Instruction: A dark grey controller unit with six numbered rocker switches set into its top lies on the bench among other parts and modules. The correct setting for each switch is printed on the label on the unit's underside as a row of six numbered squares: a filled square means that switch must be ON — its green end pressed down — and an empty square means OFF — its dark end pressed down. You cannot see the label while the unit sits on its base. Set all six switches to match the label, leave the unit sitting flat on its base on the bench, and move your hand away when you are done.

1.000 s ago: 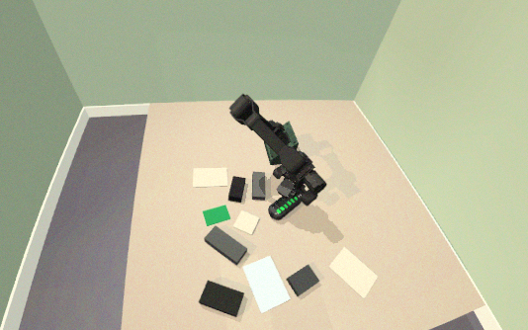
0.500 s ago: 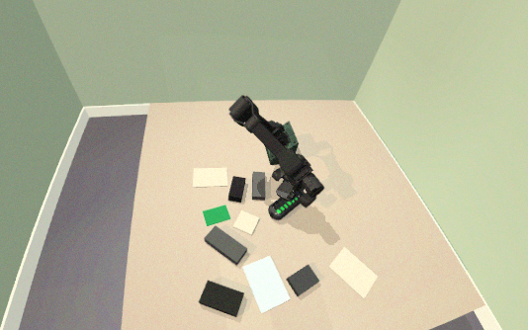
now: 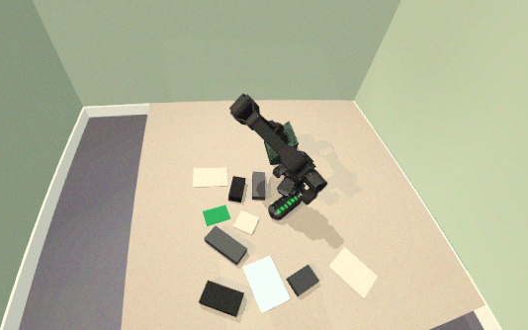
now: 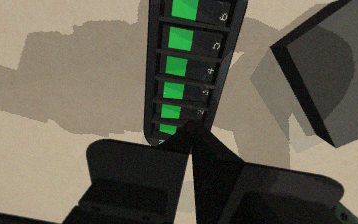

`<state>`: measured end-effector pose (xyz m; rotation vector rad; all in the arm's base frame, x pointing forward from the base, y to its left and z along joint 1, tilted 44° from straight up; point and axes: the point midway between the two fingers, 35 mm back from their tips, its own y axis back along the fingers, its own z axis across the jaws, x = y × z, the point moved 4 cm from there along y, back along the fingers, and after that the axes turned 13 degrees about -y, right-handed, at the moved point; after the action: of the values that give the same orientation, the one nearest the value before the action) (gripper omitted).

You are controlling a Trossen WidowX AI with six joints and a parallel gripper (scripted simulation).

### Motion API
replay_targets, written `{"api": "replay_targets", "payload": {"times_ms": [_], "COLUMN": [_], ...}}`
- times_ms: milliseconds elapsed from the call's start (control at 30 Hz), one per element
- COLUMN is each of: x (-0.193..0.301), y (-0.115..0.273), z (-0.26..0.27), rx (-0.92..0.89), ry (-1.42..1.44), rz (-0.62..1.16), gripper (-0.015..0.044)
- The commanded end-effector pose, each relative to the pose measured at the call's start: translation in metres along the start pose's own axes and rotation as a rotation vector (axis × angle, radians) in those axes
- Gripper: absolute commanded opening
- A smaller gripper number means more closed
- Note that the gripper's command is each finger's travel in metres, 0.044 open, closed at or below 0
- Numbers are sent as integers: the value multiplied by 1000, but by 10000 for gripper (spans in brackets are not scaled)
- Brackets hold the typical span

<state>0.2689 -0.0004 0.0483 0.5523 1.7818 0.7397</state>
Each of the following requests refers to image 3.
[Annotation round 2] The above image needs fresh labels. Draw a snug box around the green flat rectangular card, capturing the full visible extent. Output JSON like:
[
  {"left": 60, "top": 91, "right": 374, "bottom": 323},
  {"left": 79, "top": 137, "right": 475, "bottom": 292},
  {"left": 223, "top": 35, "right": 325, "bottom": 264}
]
[{"left": 203, "top": 206, "right": 230, "bottom": 226}]

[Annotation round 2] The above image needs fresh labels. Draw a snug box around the dark grey controller unit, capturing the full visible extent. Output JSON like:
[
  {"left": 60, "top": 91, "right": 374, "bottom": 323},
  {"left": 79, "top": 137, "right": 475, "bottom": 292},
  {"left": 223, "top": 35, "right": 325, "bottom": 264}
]
[{"left": 268, "top": 194, "right": 302, "bottom": 220}]

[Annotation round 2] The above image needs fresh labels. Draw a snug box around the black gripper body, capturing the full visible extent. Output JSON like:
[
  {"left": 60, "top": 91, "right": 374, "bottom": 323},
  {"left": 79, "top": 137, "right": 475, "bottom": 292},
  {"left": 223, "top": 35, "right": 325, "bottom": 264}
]
[{"left": 273, "top": 164, "right": 318, "bottom": 206}]

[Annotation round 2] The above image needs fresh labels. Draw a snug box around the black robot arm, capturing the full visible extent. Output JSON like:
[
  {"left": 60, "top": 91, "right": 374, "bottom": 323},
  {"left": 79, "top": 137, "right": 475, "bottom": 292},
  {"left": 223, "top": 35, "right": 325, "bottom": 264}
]
[{"left": 229, "top": 94, "right": 327, "bottom": 199}]

